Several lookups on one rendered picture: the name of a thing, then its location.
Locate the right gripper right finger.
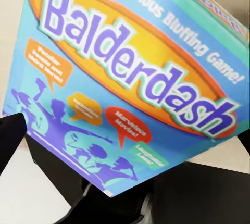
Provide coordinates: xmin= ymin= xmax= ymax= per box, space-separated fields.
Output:
xmin=237 ymin=129 xmax=250 ymax=154

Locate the board game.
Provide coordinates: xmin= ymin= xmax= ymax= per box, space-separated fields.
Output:
xmin=2 ymin=0 xmax=250 ymax=198

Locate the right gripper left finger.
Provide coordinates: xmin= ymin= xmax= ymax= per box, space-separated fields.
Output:
xmin=0 ymin=113 xmax=27 ymax=175

